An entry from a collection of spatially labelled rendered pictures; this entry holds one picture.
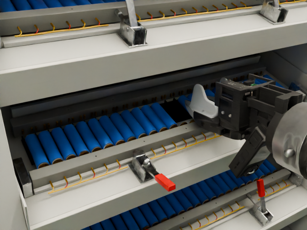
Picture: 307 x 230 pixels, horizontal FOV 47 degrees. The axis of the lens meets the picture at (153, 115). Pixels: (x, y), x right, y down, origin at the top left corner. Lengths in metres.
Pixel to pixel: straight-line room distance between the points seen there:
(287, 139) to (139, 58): 0.21
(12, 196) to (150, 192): 0.20
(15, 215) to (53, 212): 0.05
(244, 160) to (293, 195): 0.34
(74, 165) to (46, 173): 0.04
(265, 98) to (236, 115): 0.05
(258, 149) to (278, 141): 0.07
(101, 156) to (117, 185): 0.05
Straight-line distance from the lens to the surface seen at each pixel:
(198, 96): 0.59
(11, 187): 0.46
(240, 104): 0.51
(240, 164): 0.57
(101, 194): 0.52
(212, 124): 0.55
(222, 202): 0.76
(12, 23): 0.47
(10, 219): 0.48
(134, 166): 0.55
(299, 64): 0.83
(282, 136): 0.46
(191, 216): 0.72
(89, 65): 0.44
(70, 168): 0.52
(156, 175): 0.50
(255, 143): 0.53
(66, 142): 0.56
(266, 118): 0.51
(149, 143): 0.56
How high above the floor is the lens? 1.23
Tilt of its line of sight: 21 degrees down
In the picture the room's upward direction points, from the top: 4 degrees counter-clockwise
